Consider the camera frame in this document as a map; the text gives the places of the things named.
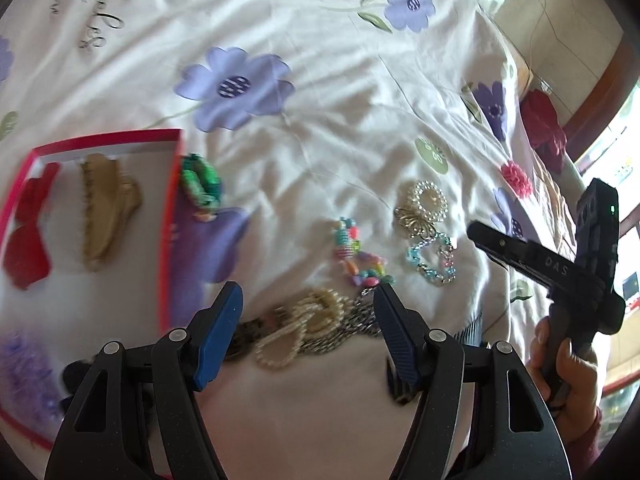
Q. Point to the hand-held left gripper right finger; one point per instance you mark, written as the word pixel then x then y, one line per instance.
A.
pixel 397 342

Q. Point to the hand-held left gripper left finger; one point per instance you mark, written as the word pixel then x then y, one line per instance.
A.
pixel 220 332

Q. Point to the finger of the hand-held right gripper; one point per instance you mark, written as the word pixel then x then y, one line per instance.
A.
pixel 495 245

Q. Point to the silver wrist watch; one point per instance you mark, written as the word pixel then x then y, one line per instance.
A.
pixel 350 322

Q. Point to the black decorated hair comb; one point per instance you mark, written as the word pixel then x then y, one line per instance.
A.
pixel 470 335

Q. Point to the gold butterfly hair clip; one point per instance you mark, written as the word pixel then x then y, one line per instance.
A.
pixel 412 220

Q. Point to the red jewelry box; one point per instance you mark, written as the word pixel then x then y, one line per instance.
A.
pixel 172 260

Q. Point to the pearl bead scrunchie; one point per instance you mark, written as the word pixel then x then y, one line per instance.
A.
pixel 415 192

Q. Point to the person's right forearm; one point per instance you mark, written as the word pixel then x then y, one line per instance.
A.
pixel 585 437

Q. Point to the person's right hand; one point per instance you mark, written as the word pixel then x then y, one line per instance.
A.
pixel 580 385

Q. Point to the red flower patterned cloth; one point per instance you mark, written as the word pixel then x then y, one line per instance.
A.
pixel 542 125

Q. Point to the black satin scrunchie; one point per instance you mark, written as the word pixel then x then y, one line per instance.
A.
pixel 75 372

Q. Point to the tan hair claw clip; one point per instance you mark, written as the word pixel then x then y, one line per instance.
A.
pixel 107 210

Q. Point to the purple organza scrunchie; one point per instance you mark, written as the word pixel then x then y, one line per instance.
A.
pixel 27 375

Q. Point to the white floral bedsheet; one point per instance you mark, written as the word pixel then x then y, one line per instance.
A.
pixel 350 110

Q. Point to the red velvet bow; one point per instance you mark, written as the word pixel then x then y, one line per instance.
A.
pixel 27 255

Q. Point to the wooden window frame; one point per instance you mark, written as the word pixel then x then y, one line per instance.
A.
pixel 600 95

